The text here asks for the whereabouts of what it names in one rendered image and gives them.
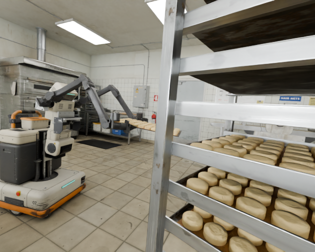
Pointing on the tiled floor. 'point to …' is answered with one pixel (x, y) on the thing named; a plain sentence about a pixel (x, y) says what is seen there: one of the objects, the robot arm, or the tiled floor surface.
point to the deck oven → (30, 86)
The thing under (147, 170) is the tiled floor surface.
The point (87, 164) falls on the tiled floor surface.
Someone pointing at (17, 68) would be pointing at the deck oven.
